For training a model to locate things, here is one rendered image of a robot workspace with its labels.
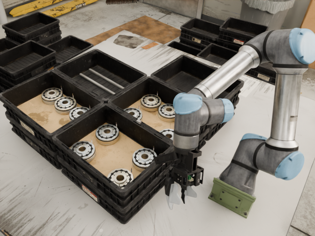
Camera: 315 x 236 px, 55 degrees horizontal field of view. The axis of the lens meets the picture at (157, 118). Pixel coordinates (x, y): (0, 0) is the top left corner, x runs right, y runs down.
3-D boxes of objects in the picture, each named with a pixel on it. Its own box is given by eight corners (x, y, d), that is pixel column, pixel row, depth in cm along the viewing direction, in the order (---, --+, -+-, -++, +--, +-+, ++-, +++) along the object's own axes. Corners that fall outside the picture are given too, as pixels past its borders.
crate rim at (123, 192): (175, 149, 120) (176, 145, 119) (123, 198, 103) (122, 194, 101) (106, 106, 138) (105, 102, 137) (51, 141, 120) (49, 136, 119)
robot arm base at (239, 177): (254, 195, 127) (263, 174, 128) (251, 195, 114) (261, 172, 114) (221, 179, 134) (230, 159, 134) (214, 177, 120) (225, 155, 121)
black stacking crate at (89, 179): (172, 165, 127) (175, 146, 119) (123, 212, 109) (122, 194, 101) (107, 121, 144) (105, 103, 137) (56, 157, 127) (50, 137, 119)
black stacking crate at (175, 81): (239, 99, 162) (244, 82, 155) (211, 128, 145) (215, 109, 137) (180, 71, 180) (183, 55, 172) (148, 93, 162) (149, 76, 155)
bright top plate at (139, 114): (146, 114, 143) (146, 113, 142) (132, 125, 137) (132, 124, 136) (130, 105, 147) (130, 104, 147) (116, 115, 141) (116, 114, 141)
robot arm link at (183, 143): (168, 131, 89) (188, 126, 94) (167, 145, 90) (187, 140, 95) (185, 138, 83) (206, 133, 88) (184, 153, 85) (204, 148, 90)
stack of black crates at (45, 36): (47, 53, 315) (38, 11, 285) (67, 62, 303) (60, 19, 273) (14, 69, 289) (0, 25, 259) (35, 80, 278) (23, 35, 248)
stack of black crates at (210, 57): (243, 88, 285) (252, 56, 262) (230, 104, 266) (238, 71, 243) (205, 73, 301) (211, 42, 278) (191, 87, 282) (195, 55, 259)
